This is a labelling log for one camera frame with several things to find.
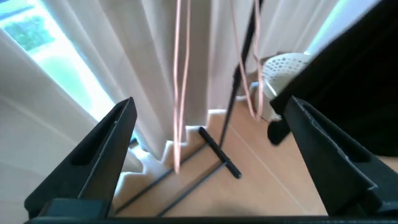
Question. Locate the beige curtain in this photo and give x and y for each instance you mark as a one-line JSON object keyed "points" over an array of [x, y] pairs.
{"points": [[37, 130], [140, 46]]}

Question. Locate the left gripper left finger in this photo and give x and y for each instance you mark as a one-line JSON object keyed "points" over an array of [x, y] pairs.
{"points": [[93, 165]]}

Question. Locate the pink clothes hanger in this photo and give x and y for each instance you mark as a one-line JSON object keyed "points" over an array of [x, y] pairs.
{"points": [[260, 93], [176, 140]]}

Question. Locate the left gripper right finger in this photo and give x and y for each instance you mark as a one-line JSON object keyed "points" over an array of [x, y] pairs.
{"points": [[335, 168]]}

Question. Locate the black clothes rack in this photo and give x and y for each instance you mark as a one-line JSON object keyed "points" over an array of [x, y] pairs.
{"points": [[237, 79]]}

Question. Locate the white laundry basket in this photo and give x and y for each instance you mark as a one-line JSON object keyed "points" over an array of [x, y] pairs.
{"points": [[283, 68]]}

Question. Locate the window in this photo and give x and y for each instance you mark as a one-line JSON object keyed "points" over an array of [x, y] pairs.
{"points": [[56, 62]]}

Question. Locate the black shorts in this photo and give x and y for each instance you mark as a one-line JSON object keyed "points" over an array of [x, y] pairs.
{"points": [[357, 77]]}

